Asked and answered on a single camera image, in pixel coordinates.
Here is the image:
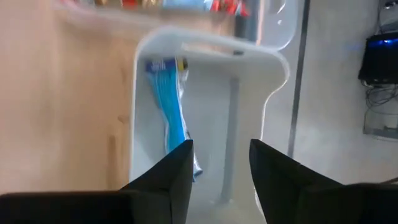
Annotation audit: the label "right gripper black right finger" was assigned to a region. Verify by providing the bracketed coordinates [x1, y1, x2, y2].
[248, 138, 398, 224]

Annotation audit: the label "white plastic bin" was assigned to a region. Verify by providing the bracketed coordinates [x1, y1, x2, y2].
[128, 25, 290, 224]

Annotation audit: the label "grey box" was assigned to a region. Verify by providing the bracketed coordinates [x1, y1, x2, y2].
[362, 105, 398, 141]

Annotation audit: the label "red wrapped granola bar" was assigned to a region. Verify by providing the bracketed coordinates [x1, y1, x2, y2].
[121, 0, 141, 9]

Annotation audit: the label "clear plastic bin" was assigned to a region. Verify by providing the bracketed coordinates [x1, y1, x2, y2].
[58, 0, 300, 52]

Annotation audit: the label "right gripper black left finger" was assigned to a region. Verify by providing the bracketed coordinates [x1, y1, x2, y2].
[0, 139, 195, 224]

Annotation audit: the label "tangled black cables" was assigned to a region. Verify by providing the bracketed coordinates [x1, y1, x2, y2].
[362, 81, 398, 110]

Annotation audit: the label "black computer with blue light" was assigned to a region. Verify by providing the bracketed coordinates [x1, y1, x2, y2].
[357, 30, 398, 85]

